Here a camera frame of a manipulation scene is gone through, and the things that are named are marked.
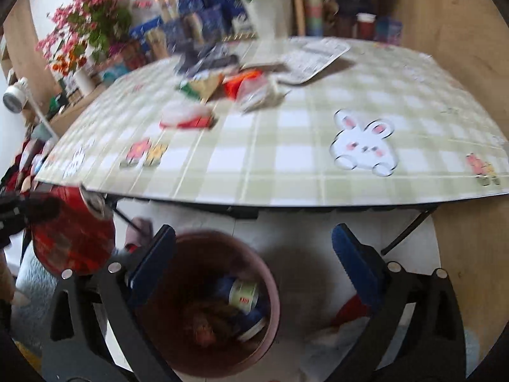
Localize long blue cardboard box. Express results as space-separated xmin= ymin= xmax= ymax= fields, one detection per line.
xmin=215 ymin=274 xmax=271 ymax=335

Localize black packet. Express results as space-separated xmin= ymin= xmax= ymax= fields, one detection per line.
xmin=174 ymin=45 xmax=240 ymax=79

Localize dark printed box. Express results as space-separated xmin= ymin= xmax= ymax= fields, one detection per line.
xmin=324 ymin=0 xmax=375 ymax=20

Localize red white patterned blanket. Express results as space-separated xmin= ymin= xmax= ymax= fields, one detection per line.
xmin=0 ymin=134 xmax=53 ymax=196

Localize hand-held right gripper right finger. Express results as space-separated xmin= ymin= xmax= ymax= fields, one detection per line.
xmin=332 ymin=223 xmax=466 ymax=382

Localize white plastic tray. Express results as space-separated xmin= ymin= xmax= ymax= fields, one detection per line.
xmin=283 ymin=38 xmax=351 ymax=85

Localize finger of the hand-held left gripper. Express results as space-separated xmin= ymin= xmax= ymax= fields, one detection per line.
xmin=8 ymin=196 xmax=62 ymax=227

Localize blue white carton box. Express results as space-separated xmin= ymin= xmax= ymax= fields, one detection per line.
xmin=232 ymin=11 xmax=256 ymax=37

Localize brown plastic bin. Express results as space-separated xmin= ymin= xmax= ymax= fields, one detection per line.
xmin=133 ymin=230 xmax=281 ymax=378

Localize grey fleece clothing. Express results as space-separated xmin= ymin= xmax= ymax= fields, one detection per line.
xmin=14 ymin=262 xmax=61 ymax=316

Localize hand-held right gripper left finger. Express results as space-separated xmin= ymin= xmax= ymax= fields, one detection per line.
xmin=40 ymin=225 xmax=178 ymax=382

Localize dark brown cup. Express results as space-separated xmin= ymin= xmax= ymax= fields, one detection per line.
xmin=335 ymin=11 xmax=357 ymax=39

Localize orange artificial flowers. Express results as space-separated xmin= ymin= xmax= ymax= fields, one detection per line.
xmin=51 ymin=43 xmax=89 ymax=77

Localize small red carton box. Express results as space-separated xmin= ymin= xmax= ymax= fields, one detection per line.
xmin=223 ymin=69 xmax=264 ymax=98

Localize red cup with white rim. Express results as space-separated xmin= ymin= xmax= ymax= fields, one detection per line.
xmin=355 ymin=12 xmax=377 ymax=41

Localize small blue purple box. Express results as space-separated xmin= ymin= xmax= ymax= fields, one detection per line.
xmin=374 ymin=18 xmax=403 ymax=47

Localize white ribbed vase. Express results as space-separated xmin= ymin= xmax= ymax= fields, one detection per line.
xmin=73 ymin=67 xmax=97 ymax=97

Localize green gold packet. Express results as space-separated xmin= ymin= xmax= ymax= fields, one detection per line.
xmin=178 ymin=73 xmax=226 ymax=101

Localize colourful corrugated planter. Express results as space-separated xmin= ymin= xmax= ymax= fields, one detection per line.
xmin=99 ymin=45 xmax=136 ymax=85

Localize pink blossom artificial plant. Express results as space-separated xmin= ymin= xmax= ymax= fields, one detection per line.
xmin=35 ymin=0 xmax=135 ymax=77

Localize plain dark blue box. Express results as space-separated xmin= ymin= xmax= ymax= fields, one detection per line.
xmin=202 ymin=0 xmax=240 ymax=20

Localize stack of pastel paper cups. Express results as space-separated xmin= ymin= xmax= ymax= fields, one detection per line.
xmin=304 ymin=0 xmax=325 ymax=37

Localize white desk fan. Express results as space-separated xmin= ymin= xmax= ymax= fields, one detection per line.
xmin=2 ymin=77 xmax=31 ymax=115

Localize red roses in white pot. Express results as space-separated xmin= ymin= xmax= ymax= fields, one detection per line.
xmin=206 ymin=0 xmax=294 ymax=41

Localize green white paper noodle cup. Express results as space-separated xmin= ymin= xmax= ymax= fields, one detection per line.
xmin=227 ymin=278 xmax=261 ymax=312

